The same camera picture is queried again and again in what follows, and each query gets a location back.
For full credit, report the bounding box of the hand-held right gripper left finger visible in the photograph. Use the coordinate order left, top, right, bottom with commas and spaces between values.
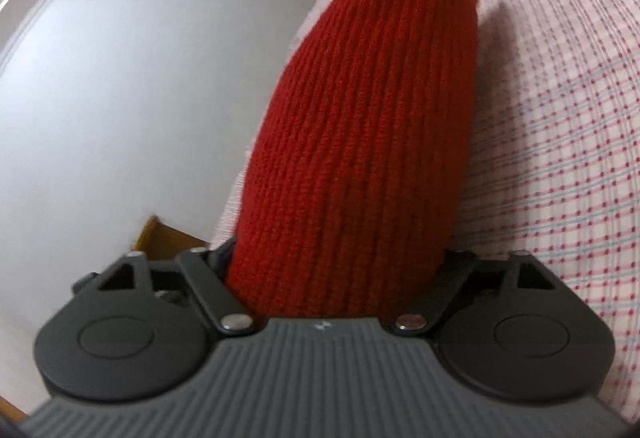
96, 237, 255, 335

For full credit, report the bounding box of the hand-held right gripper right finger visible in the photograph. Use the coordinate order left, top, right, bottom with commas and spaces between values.
394, 248, 557, 335

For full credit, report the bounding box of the red knit sweater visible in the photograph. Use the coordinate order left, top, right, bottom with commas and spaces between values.
224, 0, 482, 319

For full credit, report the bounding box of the wooden furniture piece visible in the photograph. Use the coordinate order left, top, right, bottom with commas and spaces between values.
134, 215, 210, 255

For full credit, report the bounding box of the pink checked bedsheet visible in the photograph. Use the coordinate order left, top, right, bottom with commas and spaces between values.
207, 0, 640, 419

